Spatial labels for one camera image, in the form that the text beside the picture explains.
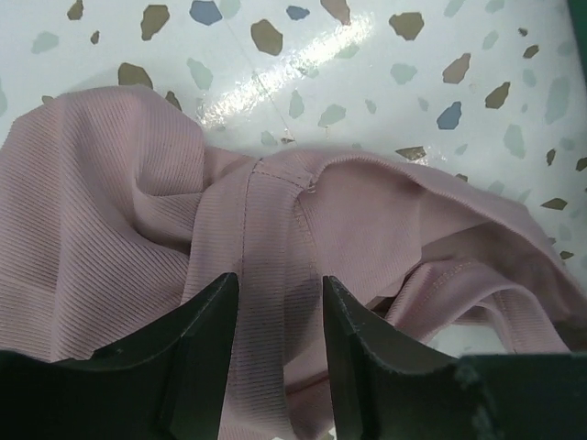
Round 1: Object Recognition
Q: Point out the pink tank top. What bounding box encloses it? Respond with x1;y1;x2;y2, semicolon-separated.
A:
1;86;586;439

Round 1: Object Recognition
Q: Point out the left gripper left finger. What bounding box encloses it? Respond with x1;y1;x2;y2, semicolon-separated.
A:
1;273;238;440

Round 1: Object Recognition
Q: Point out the green compartment tray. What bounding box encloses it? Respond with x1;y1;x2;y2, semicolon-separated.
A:
567;0;587;74

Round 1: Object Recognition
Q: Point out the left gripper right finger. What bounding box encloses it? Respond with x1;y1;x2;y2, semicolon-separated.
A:
323;276;586;440

